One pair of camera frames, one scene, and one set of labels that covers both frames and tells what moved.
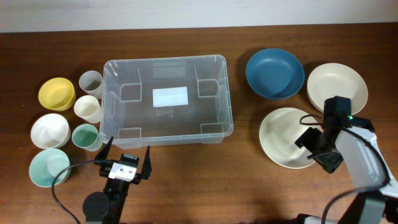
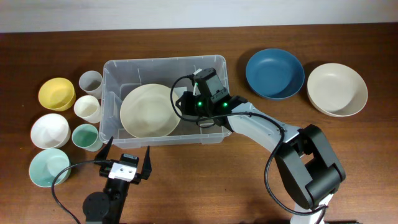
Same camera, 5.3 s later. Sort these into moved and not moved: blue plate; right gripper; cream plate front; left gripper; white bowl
Moved: right gripper; cream plate front
Not moved: white bowl; left gripper; blue plate
